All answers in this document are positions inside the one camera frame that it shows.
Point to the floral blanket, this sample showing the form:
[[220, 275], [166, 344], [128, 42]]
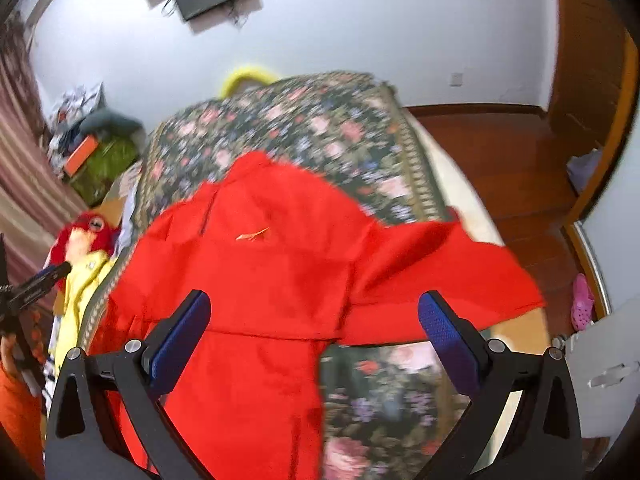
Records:
[[310, 125]]

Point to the orange box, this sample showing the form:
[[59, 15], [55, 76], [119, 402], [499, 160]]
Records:
[[81, 156]]

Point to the green cloth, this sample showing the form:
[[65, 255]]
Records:
[[102, 165]]

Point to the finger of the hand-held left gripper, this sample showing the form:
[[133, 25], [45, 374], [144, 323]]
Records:
[[45, 276]]

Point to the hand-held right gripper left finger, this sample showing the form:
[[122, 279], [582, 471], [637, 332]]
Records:
[[182, 340]]

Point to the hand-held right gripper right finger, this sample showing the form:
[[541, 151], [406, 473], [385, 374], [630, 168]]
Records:
[[445, 340]]

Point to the patterned clothes pile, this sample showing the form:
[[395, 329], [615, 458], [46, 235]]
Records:
[[70, 110]]

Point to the striped curtain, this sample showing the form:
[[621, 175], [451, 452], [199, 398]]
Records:
[[22, 170]]

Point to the wooden door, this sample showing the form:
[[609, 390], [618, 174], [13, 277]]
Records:
[[585, 60]]

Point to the wall socket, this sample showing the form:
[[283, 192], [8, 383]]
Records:
[[456, 78]]

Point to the white mattress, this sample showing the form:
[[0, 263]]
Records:
[[450, 180]]

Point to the yellow cushion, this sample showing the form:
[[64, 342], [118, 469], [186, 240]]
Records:
[[247, 74]]

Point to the red plush toy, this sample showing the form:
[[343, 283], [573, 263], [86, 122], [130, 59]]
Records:
[[92, 232]]

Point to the yellow garment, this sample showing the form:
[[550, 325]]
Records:
[[82, 290]]

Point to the pale purple cloth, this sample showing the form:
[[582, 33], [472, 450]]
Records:
[[586, 167]]

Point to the red jacket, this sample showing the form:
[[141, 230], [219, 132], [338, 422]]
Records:
[[280, 280]]

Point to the pink shoe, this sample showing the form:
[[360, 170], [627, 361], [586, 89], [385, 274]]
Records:
[[582, 302]]

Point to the grey cloth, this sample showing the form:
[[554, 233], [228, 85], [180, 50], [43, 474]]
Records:
[[110, 120]]

